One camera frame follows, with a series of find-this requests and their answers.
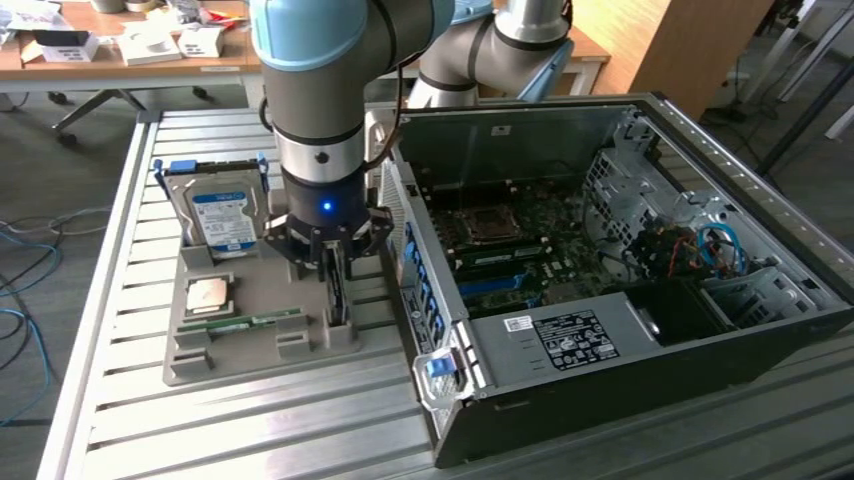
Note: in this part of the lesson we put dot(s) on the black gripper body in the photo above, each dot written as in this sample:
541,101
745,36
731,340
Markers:
328,200

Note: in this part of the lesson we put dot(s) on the green graphics card black shroud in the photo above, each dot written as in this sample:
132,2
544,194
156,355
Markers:
337,300

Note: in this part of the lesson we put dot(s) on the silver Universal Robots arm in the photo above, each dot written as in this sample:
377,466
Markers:
314,100

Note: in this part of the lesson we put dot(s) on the hard disk in blue caddy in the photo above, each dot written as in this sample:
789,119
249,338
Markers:
224,220

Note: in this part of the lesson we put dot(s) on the grey parts rack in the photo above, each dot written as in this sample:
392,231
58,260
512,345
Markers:
261,300

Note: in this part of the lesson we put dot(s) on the CPU with metal lid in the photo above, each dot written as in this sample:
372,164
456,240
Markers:
208,295

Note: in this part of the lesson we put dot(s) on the CPU socket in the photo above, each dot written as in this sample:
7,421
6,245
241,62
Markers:
490,222

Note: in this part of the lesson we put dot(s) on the green RAM stick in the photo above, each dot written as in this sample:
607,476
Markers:
501,257
234,322

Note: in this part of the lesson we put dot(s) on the blue expansion slot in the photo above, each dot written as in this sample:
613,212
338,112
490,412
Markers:
490,286

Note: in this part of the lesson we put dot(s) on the blue case latch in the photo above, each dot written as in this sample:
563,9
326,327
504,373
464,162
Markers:
441,365

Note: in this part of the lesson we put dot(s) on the green motherboard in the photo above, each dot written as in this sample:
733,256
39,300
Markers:
568,260

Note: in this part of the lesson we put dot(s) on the grey power supply unit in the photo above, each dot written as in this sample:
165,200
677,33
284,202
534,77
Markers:
575,335

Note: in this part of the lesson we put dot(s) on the white box with dark label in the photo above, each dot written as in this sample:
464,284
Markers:
201,45

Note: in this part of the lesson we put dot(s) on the wooden desk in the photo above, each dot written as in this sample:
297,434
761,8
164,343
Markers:
134,70

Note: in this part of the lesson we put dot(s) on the white box with round insert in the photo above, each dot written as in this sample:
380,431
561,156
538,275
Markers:
150,47

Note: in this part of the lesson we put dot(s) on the black open PC case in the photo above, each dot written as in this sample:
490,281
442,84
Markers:
601,400

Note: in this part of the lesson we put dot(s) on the black plastic air shroud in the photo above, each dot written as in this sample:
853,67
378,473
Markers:
681,310

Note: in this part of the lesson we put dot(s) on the white box with black lid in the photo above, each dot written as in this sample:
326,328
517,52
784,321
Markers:
67,52

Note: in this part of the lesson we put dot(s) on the grey cup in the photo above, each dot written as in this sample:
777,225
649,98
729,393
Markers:
109,5

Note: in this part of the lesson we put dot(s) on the loose papers pile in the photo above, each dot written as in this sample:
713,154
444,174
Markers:
34,17

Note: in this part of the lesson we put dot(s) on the wooden cabinet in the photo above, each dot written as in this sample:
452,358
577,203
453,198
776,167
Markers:
701,75

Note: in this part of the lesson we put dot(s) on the metal disk bay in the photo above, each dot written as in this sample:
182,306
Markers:
761,300

